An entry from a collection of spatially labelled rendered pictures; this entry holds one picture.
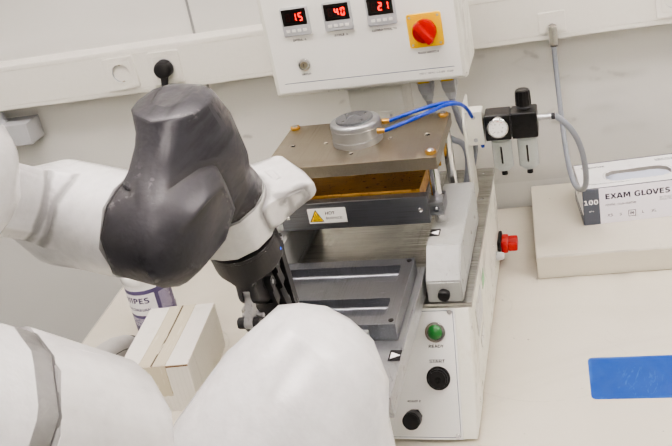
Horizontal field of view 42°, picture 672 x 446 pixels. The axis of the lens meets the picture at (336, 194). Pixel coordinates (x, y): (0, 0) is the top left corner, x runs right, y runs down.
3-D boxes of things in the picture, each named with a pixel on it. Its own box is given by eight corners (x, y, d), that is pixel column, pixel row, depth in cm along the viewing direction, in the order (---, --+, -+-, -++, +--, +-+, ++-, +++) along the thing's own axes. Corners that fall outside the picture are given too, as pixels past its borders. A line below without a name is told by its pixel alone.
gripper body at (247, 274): (214, 205, 93) (242, 260, 100) (194, 267, 88) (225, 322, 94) (280, 200, 91) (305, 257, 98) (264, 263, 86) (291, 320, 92)
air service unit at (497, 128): (473, 171, 152) (462, 91, 146) (559, 165, 148) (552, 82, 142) (470, 184, 148) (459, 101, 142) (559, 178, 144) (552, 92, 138)
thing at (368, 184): (320, 175, 151) (309, 123, 148) (447, 165, 145) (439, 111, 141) (293, 221, 136) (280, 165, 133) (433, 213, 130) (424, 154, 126)
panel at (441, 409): (264, 437, 132) (256, 313, 132) (464, 439, 124) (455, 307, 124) (260, 441, 130) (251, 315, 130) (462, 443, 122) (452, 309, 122)
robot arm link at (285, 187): (166, 233, 84) (187, 269, 88) (290, 225, 81) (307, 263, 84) (199, 143, 92) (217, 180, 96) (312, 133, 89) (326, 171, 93)
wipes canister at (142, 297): (148, 318, 172) (127, 251, 166) (189, 315, 170) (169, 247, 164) (132, 343, 164) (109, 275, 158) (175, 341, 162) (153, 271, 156)
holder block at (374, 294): (285, 278, 131) (281, 263, 130) (417, 272, 125) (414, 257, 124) (250, 343, 116) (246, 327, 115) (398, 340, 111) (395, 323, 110)
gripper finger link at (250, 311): (259, 263, 91) (248, 304, 87) (274, 295, 95) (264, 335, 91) (237, 264, 92) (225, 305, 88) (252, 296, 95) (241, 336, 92)
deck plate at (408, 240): (316, 184, 173) (316, 179, 173) (495, 170, 163) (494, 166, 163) (242, 314, 133) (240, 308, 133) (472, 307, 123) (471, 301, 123)
